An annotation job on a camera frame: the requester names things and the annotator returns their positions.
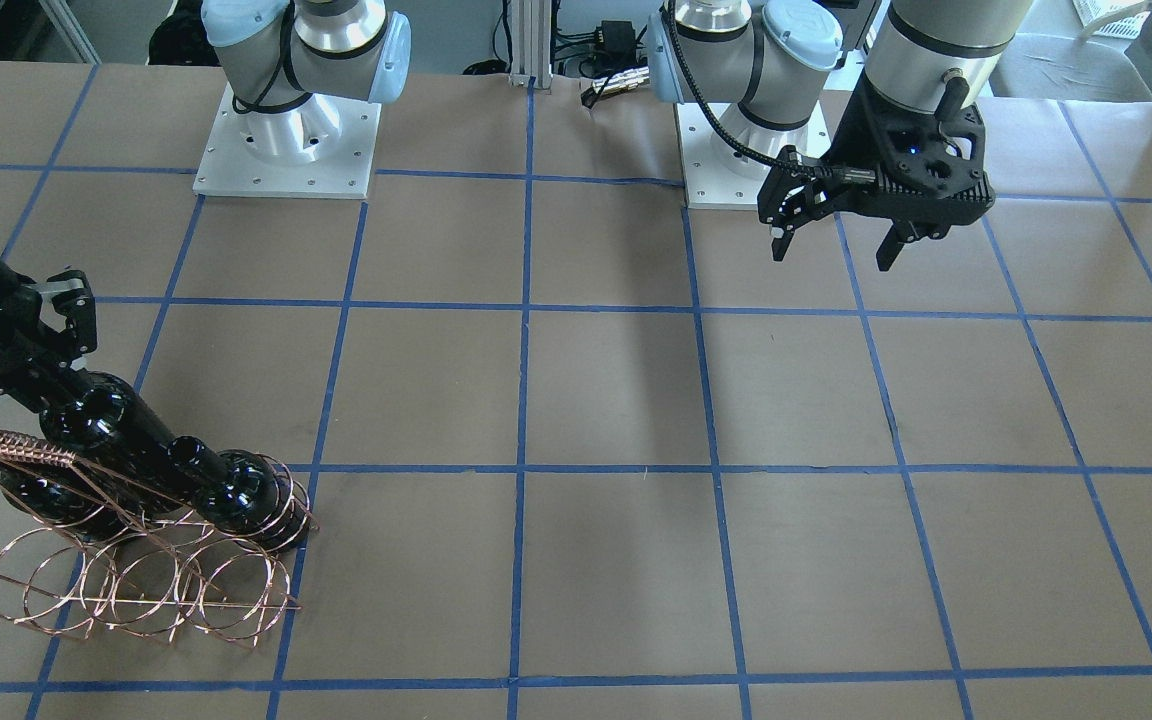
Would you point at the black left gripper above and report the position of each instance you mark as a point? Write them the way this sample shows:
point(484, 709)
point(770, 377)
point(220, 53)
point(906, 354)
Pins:
point(851, 138)

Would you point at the dark glass wine bottle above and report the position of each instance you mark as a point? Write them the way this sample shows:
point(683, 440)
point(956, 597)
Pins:
point(111, 426)

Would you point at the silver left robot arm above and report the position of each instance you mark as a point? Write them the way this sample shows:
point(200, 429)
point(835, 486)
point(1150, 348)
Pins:
point(771, 61)

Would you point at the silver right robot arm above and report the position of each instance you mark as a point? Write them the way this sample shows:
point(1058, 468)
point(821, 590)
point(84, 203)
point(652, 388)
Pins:
point(305, 82)

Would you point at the dark bottle in basket rear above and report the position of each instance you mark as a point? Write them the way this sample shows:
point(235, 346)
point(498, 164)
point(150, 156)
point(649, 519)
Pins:
point(43, 480)

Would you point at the dark bottle in basket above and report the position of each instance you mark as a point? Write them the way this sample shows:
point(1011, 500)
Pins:
point(242, 495)
point(43, 480)

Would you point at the dark bottle in basket front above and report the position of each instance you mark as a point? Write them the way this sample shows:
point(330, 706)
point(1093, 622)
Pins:
point(242, 495)

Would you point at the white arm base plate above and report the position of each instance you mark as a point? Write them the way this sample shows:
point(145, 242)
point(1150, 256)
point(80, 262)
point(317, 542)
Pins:
point(715, 176)
point(322, 150)

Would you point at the copper wire wine basket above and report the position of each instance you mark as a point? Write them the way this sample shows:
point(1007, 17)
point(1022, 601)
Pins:
point(185, 575)

